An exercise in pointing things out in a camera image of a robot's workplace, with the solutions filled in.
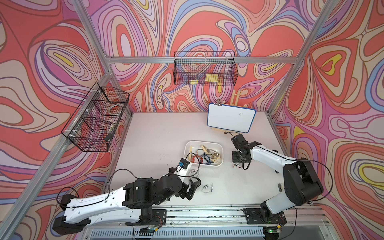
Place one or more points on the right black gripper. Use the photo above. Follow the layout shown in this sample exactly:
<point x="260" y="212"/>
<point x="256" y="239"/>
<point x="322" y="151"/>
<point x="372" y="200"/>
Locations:
<point x="234" y="159"/>

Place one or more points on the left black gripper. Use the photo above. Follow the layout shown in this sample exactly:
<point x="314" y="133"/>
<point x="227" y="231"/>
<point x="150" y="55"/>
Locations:
<point x="184" y="194"/>

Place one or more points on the black smart watch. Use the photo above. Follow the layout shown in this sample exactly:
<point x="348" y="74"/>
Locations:
<point x="195" y="180"/>

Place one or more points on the beige long strap watch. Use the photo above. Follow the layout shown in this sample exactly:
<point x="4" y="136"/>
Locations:
<point x="190" y="151"/>

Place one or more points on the red translucent watch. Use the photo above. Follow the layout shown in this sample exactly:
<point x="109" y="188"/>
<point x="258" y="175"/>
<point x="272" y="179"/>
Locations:
<point x="197" y="159"/>

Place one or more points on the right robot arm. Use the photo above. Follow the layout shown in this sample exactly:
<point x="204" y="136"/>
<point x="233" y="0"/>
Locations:
<point x="301" y="182"/>

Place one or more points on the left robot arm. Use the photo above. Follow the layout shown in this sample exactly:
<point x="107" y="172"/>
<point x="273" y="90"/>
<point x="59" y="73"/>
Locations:
<point x="131" y="204"/>

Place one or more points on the white plastic storage box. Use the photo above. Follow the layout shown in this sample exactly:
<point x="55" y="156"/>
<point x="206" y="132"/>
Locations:
<point x="197" y="150"/>

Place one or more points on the wooden easel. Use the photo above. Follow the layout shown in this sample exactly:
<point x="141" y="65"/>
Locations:
<point x="233" y="102"/>

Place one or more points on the yellow sticky note large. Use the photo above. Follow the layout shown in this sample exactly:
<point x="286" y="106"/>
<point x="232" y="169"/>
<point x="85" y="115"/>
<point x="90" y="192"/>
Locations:
<point x="211" y="78"/>

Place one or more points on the yellow sticky note small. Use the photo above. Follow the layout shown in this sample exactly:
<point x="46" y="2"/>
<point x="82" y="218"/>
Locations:
<point x="193" y="82"/>

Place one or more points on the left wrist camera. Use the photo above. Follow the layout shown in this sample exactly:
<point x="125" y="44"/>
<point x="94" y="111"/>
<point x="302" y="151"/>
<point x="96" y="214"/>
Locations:
<point x="183" y="164"/>

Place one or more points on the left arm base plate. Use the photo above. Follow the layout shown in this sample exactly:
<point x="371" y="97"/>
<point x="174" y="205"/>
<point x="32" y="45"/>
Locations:
<point x="150" y="217"/>

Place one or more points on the small whiteboard blue frame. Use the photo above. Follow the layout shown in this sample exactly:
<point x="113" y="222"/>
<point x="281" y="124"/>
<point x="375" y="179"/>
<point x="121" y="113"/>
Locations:
<point x="231" y="118"/>

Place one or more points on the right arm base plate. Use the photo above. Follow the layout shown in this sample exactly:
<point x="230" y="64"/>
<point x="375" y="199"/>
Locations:
<point x="258" y="216"/>

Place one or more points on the aluminium rail front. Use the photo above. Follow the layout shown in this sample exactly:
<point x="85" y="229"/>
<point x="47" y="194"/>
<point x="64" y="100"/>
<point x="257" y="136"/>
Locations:
<point x="220" y="223"/>

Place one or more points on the black wire basket back wall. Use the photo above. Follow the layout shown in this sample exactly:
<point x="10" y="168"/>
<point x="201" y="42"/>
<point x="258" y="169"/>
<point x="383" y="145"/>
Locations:
<point x="194" y="65"/>

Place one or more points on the black wire basket wall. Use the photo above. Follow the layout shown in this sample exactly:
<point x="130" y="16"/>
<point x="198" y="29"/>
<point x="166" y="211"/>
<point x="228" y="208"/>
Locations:
<point x="95" y="121"/>
<point x="194" y="65"/>

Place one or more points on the black wire basket left wall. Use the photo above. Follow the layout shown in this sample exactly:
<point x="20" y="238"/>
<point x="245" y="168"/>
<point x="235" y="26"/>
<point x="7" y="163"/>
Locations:
<point x="95" y="121"/>

